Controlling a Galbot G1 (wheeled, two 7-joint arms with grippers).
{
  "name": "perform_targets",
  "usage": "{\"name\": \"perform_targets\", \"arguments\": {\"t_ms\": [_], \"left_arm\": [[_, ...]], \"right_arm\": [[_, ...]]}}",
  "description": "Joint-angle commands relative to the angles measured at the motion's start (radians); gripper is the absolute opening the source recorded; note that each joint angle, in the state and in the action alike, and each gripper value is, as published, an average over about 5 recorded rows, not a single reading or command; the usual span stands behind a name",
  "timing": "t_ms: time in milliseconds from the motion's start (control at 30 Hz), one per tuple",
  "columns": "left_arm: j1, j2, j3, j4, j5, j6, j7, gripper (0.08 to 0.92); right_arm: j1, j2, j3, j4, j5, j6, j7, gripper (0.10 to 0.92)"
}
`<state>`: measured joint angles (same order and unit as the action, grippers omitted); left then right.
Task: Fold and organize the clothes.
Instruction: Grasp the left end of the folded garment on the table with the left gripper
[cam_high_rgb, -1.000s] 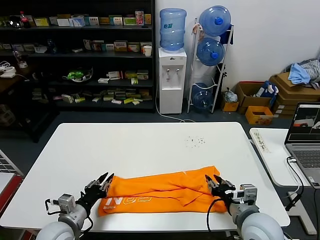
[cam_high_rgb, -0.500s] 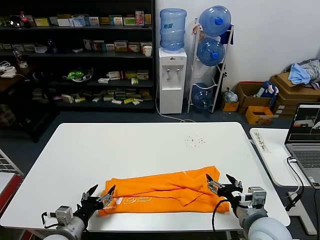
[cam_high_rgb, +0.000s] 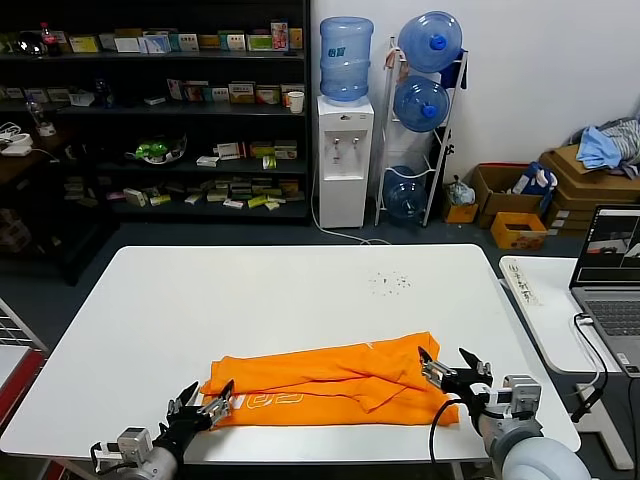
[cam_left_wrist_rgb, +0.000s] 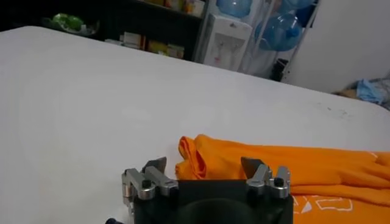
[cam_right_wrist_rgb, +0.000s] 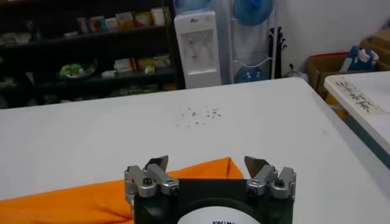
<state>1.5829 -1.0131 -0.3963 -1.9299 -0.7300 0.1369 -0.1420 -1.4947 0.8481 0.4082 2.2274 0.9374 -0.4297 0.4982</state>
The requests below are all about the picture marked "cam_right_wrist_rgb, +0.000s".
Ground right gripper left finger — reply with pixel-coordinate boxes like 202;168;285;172
124;155;180;202

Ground white side table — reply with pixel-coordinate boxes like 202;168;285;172
323;70;390;170

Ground stacked brown cardboard boxes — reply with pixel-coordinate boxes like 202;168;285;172
359;29;390;72

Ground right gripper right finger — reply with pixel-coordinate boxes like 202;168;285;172
243;155;297;201

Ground white water dispenser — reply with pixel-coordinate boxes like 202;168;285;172
173;10;222;89

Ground scattered dark crumbs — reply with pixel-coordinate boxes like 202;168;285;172
176;106;222;127

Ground black tripod stand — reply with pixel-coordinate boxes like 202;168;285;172
268;26;288;80

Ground black shelving unit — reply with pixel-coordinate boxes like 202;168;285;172
0;0;185;110

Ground yellow cardboard box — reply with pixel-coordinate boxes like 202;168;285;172
325;93;350;119

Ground white tied plastic bag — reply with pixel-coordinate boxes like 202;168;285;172
285;63;309;83

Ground orange t-shirt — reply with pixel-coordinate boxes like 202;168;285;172
0;156;244;224

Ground blue white package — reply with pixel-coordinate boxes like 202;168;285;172
339;44;380;73

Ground white metal jug rack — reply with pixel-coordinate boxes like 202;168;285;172
230;0;280;85

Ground bowl of green snacks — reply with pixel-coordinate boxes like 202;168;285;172
58;59;98;79

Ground open red-edged cardboard box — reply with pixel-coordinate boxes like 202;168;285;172
305;52;371;100

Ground upright blue water jug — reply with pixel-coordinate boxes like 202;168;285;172
173;0;213;12

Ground red white medicine box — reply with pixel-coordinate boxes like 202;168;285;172
114;57;137;72

